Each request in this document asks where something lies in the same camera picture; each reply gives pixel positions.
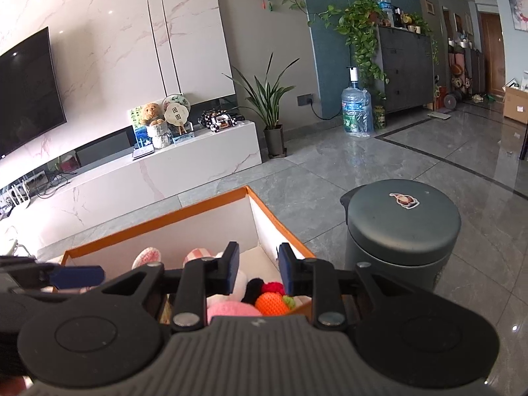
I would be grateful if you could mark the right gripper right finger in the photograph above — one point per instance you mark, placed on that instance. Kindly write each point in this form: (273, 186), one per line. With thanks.
(316, 279)

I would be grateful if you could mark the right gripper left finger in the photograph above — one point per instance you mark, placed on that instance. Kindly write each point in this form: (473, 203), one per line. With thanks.
(201, 278)

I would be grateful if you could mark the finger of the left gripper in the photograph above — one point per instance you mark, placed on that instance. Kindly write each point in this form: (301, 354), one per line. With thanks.
(76, 277)

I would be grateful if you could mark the pink peach plush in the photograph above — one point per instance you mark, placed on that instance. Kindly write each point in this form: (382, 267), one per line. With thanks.
(231, 308)

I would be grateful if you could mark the orange crochet fruit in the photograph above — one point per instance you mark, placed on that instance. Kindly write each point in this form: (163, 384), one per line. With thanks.
(273, 303)

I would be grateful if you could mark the pink striped hat plush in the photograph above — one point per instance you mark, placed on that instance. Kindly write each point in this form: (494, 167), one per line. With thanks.
(200, 253)

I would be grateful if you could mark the sailor dog plush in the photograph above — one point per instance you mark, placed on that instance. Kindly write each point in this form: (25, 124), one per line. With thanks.
(272, 287)

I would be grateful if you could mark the white crochet bunny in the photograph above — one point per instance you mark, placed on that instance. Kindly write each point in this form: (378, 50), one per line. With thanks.
(148, 255)

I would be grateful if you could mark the white cow plush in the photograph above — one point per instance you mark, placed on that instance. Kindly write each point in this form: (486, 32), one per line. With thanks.
(246, 290)

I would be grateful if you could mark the person's hand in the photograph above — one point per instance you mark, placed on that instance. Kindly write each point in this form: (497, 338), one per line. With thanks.
(12, 385)

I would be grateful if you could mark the white wifi router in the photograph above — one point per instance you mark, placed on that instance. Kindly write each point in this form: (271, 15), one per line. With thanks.
(16, 195)

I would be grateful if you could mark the dark green trash bin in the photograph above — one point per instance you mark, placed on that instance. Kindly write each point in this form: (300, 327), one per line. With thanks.
(401, 227)

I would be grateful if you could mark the white marble tv console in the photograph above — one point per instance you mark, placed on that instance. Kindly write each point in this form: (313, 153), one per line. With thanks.
(125, 185)

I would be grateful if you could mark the blue landscape picture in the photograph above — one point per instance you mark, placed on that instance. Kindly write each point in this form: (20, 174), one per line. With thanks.
(142, 139)

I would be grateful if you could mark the black toy vehicle model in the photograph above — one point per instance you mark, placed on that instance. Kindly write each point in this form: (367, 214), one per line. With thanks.
(219, 120)

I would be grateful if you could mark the brown teddy bear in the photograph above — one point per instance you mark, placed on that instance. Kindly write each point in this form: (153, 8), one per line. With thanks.
(151, 114)

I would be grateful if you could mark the round paper fan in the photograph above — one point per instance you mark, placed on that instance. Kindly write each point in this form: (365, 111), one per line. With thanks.
(176, 109)

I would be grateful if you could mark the blue water jug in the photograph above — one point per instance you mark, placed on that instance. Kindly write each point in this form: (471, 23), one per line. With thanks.
(356, 107)

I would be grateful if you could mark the potted orchid plant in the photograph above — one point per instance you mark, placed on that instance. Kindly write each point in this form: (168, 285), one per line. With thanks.
(264, 98)

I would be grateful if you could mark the dark drawer cabinet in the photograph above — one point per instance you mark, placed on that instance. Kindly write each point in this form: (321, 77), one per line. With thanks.
(406, 59)

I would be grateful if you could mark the hanging pothos plant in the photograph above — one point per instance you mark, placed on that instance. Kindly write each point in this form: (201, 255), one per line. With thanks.
(358, 23)

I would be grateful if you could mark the cardboard carton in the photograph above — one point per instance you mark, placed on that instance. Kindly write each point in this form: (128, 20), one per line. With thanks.
(516, 105)

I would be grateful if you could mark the black wall television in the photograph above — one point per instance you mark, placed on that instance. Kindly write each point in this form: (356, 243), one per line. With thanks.
(30, 102)

